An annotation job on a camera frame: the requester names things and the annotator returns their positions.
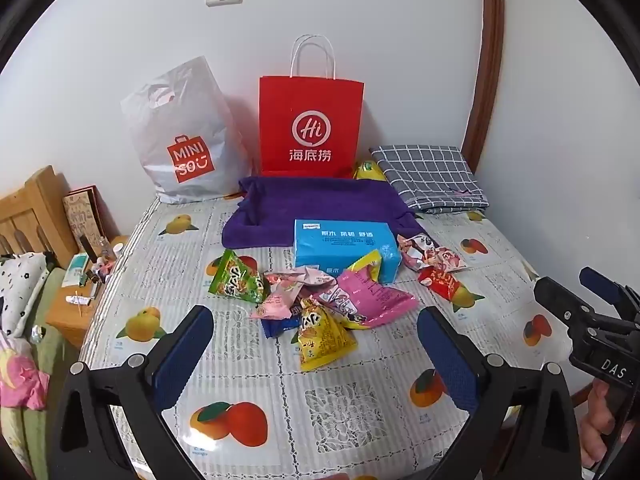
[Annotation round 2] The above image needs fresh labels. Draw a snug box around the person's right hand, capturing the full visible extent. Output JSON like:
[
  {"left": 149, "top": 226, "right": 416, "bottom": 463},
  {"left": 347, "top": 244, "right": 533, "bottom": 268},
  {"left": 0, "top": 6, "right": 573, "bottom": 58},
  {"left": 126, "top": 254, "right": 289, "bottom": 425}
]
[{"left": 579, "top": 380, "right": 638, "bottom": 467}]

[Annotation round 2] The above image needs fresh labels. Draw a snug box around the yellow snack packet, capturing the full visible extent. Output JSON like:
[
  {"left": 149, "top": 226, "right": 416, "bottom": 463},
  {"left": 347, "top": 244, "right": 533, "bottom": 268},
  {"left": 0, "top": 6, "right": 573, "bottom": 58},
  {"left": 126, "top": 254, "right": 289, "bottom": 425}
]
[{"left": 292, "top": 305, "right": 358, "bottom": 372}]

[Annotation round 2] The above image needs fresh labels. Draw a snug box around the wooden nightstand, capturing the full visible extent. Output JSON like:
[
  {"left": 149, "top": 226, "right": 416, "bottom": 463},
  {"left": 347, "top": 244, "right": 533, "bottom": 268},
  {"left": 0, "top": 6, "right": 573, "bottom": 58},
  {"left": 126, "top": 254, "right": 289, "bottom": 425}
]
[{"left": 46, "top": 235, "right": 131, "bottom": 348}]

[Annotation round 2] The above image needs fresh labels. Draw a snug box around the wooden headboard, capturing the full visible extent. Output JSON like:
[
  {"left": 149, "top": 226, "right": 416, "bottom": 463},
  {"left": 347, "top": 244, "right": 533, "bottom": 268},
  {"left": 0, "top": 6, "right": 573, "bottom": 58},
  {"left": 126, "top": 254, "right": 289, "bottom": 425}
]
[{"left": 0, "top": 165, "right": 76, "bottom": 266}]

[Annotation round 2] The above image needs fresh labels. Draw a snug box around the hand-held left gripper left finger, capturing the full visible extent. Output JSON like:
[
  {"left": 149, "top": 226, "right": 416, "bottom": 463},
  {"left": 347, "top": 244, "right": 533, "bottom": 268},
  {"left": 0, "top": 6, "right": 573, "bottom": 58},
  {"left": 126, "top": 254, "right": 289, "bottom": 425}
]
[{"left": 47, "top": 304, "right": 216, "bottom": 480}]

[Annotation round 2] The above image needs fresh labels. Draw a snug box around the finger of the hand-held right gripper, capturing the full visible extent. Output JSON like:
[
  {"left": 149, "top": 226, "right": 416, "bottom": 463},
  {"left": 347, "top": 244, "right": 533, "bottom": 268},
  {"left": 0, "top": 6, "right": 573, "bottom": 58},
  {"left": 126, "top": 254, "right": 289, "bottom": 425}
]
[
  {"left": 579, "top": 266, "right": 640, "bottom": 319},
  {"left": 533, "top": 276, "right": 597, "bottom": 332}
]

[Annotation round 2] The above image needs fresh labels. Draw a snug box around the white plastic shopping bag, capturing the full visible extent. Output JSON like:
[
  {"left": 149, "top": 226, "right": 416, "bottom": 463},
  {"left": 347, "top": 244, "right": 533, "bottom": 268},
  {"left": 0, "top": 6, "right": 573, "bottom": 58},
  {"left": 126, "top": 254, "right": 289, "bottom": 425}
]
[{"left": 120, "top": 56, "right": 251, "bottom": 205}]

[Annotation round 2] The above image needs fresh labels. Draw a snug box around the grey checked folded cloth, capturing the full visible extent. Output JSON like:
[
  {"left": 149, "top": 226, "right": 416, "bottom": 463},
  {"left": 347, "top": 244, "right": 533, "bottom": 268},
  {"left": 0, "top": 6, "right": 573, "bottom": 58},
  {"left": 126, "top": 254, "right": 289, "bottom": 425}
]
[{"left": 369, "top": 145, "right": 490, "bottom": 215}]

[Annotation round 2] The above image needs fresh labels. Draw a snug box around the white teal box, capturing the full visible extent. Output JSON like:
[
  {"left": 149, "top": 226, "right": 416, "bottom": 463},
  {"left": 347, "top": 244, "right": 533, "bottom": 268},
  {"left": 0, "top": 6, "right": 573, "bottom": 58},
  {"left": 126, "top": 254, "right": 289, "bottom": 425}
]
[{"left": 62, "top": 254, "right": 91, "bottom": 288}]

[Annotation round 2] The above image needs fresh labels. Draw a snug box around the large pink snack packet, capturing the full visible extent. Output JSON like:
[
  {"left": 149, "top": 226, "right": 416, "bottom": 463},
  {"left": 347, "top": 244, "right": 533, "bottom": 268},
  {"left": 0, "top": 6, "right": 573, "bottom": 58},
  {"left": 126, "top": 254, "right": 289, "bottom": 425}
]
[{"left": 315, "top": 249, "right": 418, "bottom": 331}]

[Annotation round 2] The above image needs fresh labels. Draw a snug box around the purple towel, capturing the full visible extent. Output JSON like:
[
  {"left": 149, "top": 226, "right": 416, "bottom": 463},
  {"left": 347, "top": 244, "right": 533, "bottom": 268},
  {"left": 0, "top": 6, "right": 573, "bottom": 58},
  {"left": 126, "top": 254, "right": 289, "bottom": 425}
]
[{"left": 221, "top": 176, "right": 426, "bottom": 251}]

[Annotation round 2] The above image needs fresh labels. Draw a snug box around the polka dot pillow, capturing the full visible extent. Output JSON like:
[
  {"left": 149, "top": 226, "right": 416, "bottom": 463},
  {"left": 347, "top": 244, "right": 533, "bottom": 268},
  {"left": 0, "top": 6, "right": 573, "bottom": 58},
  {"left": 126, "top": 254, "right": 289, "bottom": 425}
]
[{"left": 0, "top": 252, "right": 51, "bottom": 338}]

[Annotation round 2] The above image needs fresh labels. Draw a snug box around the red paper bag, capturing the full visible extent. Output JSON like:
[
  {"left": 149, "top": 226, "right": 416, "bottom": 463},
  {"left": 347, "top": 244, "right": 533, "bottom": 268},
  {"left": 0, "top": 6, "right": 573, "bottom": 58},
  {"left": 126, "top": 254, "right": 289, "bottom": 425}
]
[{"left": 258, "top": 35, "right": 364, "bottom": 178}]

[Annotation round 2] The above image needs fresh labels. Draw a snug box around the yellow green snack bag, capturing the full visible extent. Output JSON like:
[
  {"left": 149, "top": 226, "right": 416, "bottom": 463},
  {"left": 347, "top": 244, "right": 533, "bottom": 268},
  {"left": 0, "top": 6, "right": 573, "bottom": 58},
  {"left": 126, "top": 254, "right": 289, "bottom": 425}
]
[{"left": 352, "top": 160, "right": 388, "bottom": 183}]

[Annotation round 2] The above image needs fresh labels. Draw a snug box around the blue tissue pack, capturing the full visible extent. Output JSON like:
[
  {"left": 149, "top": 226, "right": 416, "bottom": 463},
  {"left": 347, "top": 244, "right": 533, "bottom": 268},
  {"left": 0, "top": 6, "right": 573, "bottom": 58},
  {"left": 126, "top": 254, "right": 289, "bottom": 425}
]
[{"left": 292, "top": 219, "right": 403, "bottom": 283}]

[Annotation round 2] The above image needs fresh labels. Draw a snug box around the green bedsheet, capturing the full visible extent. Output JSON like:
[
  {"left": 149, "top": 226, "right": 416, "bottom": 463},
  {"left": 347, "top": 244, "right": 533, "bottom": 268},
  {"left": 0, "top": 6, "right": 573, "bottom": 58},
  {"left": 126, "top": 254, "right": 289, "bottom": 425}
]
[{"left": 0, "top": 267, "right": 68, "bottom": 480}]

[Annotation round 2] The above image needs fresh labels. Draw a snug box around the pink white snack packet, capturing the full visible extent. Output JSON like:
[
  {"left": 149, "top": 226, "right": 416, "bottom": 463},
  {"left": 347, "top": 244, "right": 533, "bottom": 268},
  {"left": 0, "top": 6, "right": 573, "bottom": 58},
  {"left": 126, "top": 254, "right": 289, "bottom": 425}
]
[{"left": 397, "top": 234, "right": 441, "bottom": 268}]

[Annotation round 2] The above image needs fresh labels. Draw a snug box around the pink mushroom print snack packet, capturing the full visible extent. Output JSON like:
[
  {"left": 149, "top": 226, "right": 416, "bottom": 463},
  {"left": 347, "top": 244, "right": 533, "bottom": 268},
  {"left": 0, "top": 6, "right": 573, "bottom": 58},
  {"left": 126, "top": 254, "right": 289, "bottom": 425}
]
[{"left": 417, "top": 267, "right": 463, "bottom": 301}]

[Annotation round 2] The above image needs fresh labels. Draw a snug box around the pale pink nougat packet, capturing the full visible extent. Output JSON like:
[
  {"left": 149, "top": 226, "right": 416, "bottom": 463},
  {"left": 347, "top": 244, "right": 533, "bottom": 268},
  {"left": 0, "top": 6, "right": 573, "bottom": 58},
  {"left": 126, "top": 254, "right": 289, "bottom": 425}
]
[{"left": 263, "top": 266, "right": 328, "bottom": 301}]

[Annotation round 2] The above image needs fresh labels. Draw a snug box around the small pink snack packet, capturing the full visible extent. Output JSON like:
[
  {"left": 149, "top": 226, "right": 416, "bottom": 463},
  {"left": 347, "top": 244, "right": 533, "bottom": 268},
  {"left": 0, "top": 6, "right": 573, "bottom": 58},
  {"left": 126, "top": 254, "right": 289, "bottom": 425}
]
[{"left": 249, "top": 287, "right": 297, "bottom": 321}]

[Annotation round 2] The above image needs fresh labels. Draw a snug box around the pink cloth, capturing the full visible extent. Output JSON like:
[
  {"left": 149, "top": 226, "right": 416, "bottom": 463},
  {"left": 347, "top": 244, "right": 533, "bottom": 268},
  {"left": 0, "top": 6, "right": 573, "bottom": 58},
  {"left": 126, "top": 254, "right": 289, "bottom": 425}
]
[{"left": 0, "top": 347, "right": 51, "bottom": 408}]

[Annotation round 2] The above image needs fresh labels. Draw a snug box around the fruit print tablecloth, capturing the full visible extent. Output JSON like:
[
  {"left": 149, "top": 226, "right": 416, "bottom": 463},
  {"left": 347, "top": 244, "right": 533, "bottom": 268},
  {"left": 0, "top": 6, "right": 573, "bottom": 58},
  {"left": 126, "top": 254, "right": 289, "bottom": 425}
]
[{"left": 77, "top": 192, "right": 591, "bottom": 480}]

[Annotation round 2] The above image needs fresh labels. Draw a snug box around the wooden door frame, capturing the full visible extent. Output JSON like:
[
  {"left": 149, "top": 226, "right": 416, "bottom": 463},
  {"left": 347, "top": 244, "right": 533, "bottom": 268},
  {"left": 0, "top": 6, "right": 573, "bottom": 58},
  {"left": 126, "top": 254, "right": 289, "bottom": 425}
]
[{"left": 461, "top": 0, "right": 505, "bottom": 171}]

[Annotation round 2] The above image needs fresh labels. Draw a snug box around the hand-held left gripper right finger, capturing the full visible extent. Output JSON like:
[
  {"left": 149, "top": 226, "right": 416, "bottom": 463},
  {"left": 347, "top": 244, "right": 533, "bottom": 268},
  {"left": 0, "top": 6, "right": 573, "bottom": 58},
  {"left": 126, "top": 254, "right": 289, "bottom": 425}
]
[{"left": 416, "top": 305, "right": 586, "bottom": 480}]

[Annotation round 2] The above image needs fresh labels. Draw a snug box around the blue snack packet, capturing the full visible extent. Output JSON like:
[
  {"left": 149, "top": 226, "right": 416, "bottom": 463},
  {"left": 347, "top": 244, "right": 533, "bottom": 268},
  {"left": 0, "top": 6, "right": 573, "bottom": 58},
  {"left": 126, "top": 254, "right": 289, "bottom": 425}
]
[{"left": 260, "top": 317, "right": 301, "bottom": 340}]

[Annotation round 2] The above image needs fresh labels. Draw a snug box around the green snack packet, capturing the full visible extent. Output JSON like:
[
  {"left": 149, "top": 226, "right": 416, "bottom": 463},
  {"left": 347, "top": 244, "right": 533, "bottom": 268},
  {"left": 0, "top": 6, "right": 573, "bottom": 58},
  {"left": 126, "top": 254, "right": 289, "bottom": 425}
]
[{"left": 207, "top": 249, "right": 271, "bottom": 306}]

